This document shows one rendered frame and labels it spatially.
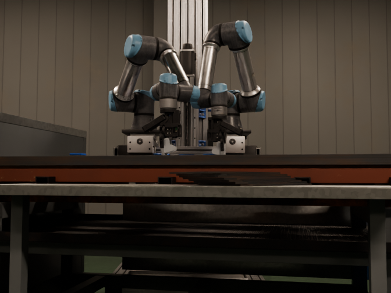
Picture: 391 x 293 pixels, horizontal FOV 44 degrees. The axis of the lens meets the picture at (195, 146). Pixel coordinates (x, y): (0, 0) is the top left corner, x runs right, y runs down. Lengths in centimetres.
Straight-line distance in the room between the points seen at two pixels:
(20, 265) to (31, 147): 91
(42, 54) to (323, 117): 329
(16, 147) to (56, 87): 347
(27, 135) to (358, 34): 439
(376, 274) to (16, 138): 162
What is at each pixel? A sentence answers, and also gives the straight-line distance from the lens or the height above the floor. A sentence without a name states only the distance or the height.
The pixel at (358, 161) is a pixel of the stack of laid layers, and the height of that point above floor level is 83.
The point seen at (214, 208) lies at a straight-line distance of 242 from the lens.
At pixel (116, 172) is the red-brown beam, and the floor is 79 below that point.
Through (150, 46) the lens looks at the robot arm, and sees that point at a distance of 244.
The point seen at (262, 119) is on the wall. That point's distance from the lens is 554.
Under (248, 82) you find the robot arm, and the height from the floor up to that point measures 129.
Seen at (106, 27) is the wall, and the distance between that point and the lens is 580.
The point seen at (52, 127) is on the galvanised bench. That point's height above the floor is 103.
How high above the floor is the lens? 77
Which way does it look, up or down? 4 degrees up
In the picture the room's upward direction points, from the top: straight up
